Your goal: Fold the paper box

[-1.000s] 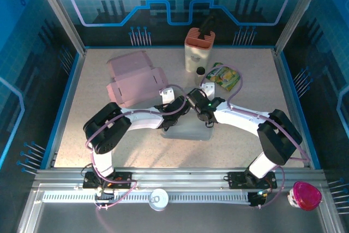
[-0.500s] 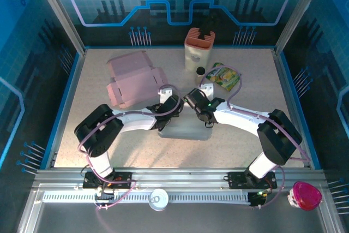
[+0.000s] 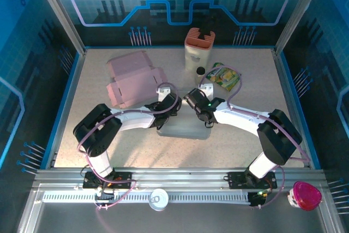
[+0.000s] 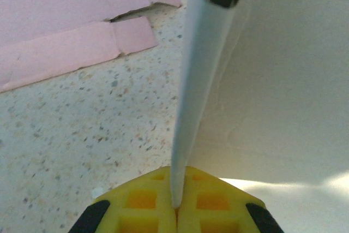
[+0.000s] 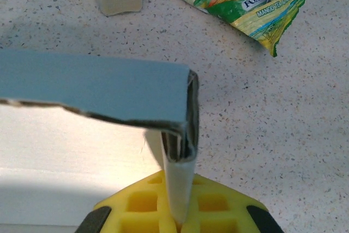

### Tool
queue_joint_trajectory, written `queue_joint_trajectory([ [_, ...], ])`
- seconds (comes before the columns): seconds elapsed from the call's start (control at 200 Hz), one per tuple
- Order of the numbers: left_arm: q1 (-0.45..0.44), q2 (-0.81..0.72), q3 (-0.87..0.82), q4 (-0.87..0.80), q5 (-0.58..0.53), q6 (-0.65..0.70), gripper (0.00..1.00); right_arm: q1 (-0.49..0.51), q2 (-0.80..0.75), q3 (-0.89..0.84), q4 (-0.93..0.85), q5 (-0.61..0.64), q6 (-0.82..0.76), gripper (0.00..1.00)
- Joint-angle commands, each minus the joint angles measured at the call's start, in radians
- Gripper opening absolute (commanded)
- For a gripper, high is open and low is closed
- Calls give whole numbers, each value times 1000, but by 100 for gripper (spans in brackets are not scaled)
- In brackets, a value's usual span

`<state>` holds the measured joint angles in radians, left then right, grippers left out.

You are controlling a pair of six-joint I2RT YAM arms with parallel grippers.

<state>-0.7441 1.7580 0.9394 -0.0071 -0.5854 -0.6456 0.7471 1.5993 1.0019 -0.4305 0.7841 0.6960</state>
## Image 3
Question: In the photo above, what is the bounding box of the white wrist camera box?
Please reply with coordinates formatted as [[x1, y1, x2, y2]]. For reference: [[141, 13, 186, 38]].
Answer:
[[198, 83, 215, 99], [155, 87, 171, 100]]

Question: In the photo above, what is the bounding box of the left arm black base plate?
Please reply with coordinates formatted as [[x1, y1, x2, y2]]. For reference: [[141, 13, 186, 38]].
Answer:
[[81, 171, 133, 190]]

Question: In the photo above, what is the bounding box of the white paper box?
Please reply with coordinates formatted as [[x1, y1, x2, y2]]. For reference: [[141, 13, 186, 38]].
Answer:
[[156, 117, 212, 140]]

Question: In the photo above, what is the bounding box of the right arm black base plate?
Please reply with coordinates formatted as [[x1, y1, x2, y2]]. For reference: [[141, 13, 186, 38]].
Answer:
[[227, 171, 278, 190]]

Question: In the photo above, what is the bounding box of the beige spice bottle black cap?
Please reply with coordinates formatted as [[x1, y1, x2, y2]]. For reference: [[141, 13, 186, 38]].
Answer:
[[195, 66, 206, 85]]

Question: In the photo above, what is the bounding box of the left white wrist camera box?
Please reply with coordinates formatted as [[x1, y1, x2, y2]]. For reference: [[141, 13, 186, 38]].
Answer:
[[155, 87, 171, 100]]

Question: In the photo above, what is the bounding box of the cream knife block orange top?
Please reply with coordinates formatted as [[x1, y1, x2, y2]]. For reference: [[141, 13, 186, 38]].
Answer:
[[184, 27, 216, 72]]

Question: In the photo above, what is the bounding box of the black controller board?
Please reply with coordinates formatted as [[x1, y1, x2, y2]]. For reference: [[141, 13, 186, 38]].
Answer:
[[94, 188, 115, 201], [248, 190, 269, 207]]

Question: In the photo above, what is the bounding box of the pink paper box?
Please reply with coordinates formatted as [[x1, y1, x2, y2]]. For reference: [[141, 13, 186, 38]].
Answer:
[[105, 50, 170, 108]]

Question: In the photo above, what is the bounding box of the aluminium mounting rail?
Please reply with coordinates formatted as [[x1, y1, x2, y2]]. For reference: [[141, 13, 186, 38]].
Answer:
[[32, 167, 328, 190]]

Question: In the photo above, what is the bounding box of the black knife handle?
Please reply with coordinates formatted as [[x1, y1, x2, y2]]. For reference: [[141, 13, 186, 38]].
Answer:
[[198, 14, 219, 40]]

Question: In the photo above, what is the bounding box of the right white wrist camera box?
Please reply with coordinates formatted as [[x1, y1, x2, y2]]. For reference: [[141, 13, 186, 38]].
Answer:
[[198, 83, 215, 99]]

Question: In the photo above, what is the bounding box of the container with magenta lid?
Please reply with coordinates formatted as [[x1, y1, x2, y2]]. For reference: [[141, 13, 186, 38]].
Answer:
[[287, 181, 322, 212]]

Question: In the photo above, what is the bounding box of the white slotted cable duct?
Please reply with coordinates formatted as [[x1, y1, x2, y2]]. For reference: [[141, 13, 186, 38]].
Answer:
[[42, 191, 251, 204]]

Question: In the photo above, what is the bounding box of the aluminium frame post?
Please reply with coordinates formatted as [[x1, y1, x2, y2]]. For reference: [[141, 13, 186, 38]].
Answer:
[[29, 0, 87, 55], [274, 0, 328, 55]]

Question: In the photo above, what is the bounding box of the silver tin can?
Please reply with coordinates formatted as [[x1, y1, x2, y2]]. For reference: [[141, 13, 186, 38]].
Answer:
[[148, 188, 169, 212]]

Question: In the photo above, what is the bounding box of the green yellow snack bag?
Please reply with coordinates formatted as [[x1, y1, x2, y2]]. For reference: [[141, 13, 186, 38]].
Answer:
[[206, 62, 243, 92]]

